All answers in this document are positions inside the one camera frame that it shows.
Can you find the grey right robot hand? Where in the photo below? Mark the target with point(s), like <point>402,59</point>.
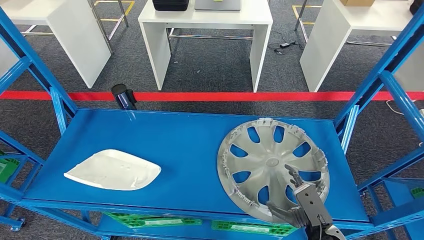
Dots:
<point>313,205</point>

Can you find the black box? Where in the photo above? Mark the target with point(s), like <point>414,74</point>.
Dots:
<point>170,5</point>

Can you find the blue metal shelf rack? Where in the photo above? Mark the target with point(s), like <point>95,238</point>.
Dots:
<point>20,147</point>
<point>182,155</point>
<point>397,195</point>

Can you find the black bag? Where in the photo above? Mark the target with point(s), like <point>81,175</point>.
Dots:
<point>418,6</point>

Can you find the white plastic panel part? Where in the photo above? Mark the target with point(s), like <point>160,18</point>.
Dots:
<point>112,170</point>

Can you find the grey laptop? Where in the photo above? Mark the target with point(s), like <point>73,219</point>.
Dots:
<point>217,5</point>

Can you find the cardboard box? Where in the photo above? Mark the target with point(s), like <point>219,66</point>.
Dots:
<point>357,2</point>

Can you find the silver wheel hubcap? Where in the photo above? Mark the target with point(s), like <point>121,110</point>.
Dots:
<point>265,162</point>

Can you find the red barrier belt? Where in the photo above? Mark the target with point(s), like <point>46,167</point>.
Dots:
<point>215,96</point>

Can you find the white table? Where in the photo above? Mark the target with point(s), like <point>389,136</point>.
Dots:
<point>79,43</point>
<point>328,46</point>
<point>5,59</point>
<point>412,69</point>
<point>205,16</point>

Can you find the green plastic crate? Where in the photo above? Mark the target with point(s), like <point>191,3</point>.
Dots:
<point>8,169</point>
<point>251,228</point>
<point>418,192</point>
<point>149,221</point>

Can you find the black power adapter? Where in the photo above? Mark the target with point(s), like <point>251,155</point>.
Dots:
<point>285,44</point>

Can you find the black stanchion post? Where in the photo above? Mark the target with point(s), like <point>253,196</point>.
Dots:
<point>123,97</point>

